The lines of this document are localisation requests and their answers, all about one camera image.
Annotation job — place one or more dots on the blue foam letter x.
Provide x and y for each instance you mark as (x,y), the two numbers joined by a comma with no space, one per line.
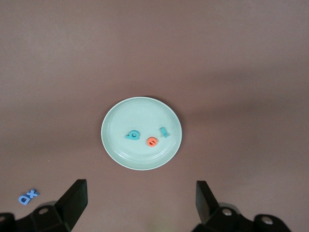
(33,193)

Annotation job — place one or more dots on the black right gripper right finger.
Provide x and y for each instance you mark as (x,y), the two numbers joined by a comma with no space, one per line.
(207,207)

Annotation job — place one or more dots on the brown paper table cover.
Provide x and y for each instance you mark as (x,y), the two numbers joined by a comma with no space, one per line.
(72,72)

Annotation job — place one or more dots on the orange foam letter e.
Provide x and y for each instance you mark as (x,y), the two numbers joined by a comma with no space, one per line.
(155,142)

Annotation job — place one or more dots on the teal foam letter b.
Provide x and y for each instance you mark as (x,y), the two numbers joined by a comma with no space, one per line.
(131,137)

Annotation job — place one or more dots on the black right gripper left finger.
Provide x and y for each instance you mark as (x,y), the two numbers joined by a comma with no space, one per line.
(72,207)

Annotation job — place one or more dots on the pale green plate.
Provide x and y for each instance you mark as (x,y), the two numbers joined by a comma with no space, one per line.
(142,113)

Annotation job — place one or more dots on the blue foam letter D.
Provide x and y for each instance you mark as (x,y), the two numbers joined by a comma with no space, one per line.
(20,199)

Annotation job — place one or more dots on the teal foam letter i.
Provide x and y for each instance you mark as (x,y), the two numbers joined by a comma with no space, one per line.
(164,132)

